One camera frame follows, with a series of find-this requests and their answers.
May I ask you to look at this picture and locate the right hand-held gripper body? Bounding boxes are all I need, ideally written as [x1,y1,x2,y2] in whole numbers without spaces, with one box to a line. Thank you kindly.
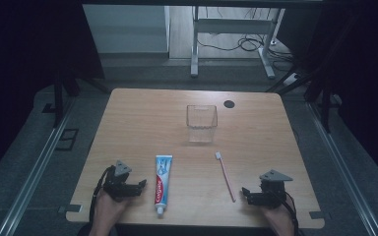
[258,169,294,209]

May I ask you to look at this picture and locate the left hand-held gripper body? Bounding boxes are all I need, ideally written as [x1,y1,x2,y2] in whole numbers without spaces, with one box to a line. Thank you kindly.
[102,159,140,202]

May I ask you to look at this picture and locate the white and blue toothpaste tube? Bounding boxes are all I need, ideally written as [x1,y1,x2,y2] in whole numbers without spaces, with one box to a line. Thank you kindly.
[154,154,174,218]

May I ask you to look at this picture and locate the pink toothbrush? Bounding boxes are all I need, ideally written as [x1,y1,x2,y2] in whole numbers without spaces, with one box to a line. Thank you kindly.
[214,150,237,204]

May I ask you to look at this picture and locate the clear square plastic cup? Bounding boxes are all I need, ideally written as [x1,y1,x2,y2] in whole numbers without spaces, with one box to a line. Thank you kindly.
[185,104,219,145]

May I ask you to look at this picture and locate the person's right hand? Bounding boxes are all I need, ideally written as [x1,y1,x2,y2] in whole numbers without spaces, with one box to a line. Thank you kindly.
[261,198,295,230]

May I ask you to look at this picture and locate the person's left hand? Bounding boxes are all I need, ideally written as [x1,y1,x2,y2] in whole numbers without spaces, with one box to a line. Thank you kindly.
[93,190,131,225]

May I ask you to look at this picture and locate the grey tape strip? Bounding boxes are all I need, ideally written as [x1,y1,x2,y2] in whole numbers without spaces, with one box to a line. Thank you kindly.
[58,204,84,214]
[308,210,331,220]

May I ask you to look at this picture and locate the black metal stand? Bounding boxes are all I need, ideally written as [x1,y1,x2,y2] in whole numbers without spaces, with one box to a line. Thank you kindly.
[265,13,344,134]
[52,63,111,129]

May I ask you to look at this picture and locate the white power strip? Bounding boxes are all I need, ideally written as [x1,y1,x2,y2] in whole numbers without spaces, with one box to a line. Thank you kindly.
[283,73,301,88]

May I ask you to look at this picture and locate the dark curtain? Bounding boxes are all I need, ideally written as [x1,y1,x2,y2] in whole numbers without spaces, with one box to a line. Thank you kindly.
[277,0,378,191]
[0,0,105,186]

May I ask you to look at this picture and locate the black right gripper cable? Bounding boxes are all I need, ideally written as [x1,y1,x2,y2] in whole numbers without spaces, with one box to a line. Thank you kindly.
[284,191,302,236]

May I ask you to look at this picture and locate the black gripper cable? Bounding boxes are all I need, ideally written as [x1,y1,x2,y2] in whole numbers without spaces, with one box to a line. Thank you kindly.
[284,191,302,236]
[89,165,116,227]

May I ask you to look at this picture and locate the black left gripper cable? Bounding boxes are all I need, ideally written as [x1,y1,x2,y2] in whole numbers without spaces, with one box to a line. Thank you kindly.
[89,165,116,227]

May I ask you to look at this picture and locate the aluminium rail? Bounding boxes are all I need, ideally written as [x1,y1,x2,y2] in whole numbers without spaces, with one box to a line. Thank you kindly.
[0,97,77,236]
[305,101,378,236]

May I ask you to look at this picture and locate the black floor cables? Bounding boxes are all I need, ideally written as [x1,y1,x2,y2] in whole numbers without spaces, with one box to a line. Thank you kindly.
[196,7,297,72]

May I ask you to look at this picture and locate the white desk frame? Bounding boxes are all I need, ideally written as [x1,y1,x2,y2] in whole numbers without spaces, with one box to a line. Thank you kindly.
[190,5,286,81]

